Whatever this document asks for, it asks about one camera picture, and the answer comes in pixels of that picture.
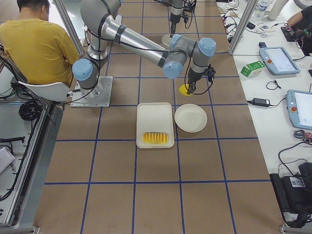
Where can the sliced yellow mango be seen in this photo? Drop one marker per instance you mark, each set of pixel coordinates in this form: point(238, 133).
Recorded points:
point(155, 138)

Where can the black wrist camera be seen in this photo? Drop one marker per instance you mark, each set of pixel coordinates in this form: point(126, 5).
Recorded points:
point(210, 73)

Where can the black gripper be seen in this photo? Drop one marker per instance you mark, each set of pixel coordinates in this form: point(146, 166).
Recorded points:
point(193, 78)
point(174, 18)

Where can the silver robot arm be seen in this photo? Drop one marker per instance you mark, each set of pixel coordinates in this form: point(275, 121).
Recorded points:
point(178, 11)

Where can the person in yellow shirt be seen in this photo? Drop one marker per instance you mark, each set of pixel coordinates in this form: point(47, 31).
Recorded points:
point(41, 50)

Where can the clear glass plate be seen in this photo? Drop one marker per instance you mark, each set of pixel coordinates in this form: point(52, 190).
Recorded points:
point(167, 39)

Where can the green white carton box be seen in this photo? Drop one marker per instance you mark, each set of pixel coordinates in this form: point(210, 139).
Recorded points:
point(252, 69)

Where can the yellow lemon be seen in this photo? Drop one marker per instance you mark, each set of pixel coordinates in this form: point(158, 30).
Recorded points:
point(183, 90)

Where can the aluminium frame post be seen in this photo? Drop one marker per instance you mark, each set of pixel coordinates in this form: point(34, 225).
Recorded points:
point(246, 15)
point(68, 25)

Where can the aluminium frame post left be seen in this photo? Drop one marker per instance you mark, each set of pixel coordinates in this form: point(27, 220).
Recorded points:
point(68, 25)

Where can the white round bowl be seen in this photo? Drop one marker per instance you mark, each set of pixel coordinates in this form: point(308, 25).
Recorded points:
point(190, 118)

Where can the blue teach pendant lower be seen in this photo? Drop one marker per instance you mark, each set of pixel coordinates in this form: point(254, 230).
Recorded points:
point(299, 106)

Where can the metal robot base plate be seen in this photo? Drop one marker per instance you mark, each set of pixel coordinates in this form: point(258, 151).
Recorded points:
point(99, 97)

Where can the aluminium frame post right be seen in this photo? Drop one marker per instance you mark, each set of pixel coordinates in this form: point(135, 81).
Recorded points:
point(246, 15)

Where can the black power adapter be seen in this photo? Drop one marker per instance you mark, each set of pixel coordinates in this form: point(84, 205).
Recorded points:
point(261, 102)

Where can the white chair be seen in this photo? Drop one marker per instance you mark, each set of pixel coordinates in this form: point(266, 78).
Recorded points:
point(55, 91)

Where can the blue teach pendant upper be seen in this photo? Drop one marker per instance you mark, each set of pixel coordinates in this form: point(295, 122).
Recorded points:
point(278, 61)

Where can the plastic water bottle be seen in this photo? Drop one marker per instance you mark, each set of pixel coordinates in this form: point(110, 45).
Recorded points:
point(261, 9)

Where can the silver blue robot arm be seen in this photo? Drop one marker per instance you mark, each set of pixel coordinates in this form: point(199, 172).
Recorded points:
point(100, 18)

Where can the blue teach pendant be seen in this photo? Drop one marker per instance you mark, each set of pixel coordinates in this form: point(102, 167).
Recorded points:
point(278, 61)
point(299, 106)

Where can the white rectangular tray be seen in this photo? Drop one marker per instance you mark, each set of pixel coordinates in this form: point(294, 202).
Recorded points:
point(154, 117)

